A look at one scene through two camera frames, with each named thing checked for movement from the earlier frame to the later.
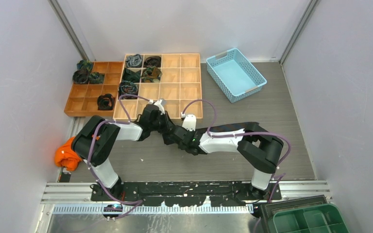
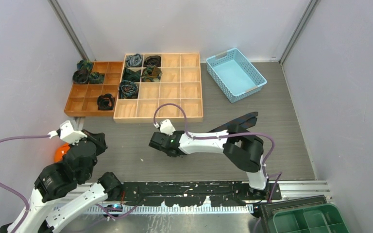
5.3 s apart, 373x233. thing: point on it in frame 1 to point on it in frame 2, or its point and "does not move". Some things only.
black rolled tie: [105, 102] does not move
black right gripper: [193, 132] to [171, 135]
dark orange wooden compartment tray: [82, 102] does not move
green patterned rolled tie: [151, 74] does not move
